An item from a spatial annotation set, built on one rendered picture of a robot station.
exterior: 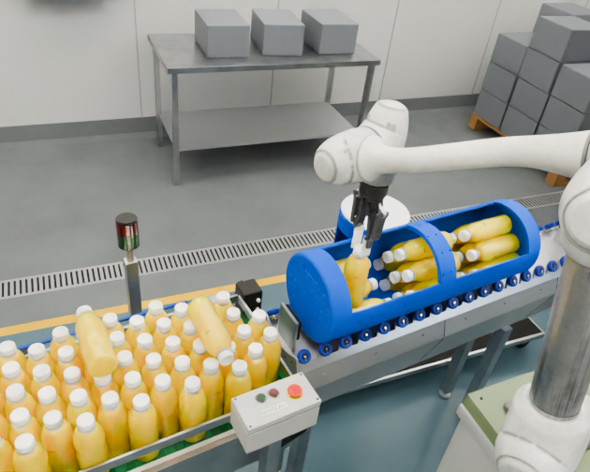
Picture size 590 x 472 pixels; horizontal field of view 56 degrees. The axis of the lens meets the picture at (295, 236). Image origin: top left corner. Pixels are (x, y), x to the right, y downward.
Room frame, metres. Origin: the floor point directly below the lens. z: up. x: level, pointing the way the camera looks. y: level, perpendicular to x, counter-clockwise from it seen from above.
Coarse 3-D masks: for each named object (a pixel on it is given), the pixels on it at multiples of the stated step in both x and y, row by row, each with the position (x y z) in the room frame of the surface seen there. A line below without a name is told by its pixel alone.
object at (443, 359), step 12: (516, 324) 2.26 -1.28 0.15; (528, 324) 2.28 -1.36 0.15; (516, 336) 2.17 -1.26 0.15; (528, 336) 2.18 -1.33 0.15; (540, 336) 2.21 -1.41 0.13; (480, 348) 2.04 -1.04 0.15; (432, 360) 1.92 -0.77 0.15; (444, 360) 1.93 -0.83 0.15; (396, 372) 1.81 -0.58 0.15; (408, 372) 1.83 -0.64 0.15; (372, 384) 1.73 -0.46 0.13
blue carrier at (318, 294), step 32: (416, 224) 1.51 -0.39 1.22; (448, 224) 1.72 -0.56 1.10; (512, 224) 1.70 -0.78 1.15; (320, 256) 1.27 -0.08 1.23; (448, 256) 1.40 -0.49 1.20; (288, 288) 1.32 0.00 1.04; (320, 288) 1.18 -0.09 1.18; (448, 288) 1.35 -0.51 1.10; (320, 320) 1.16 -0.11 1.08; (352, 320) 1.15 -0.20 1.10; (384, 320) 1.24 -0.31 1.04
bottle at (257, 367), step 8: (248, 360) 0.98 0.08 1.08; (256, 360) 0.98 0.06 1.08; (264, 360) 0.99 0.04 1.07; (248, 368) 0.97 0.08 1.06; (256, 368) 0.97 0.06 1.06; (264, 368) 0.98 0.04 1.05; (256, 376) 0.96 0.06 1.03; (264, 376) 0.98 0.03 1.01; (256, 384) 0.96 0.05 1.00; (264, 384) 0.99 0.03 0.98
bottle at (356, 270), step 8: (352, 256) 1.24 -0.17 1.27; (352, 264) 1.22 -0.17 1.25; (360, 264) 1.22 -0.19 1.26; (368, 264) 1.24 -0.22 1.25; (344, 272) 1.24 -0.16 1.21; (352, 272) 1.22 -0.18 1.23; (360, 272) 1.21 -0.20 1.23; (368, 272) 1.24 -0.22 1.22; (352, 280) 1.21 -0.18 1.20; (360, 280) 1.21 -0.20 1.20; (352, 288) 1.21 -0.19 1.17; (360, 288) 1.22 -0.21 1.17; (352, 296) 1.21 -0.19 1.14; (360, 296) 1.22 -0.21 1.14; (352, 304) 1.21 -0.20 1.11; (360, 304) 1.23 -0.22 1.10
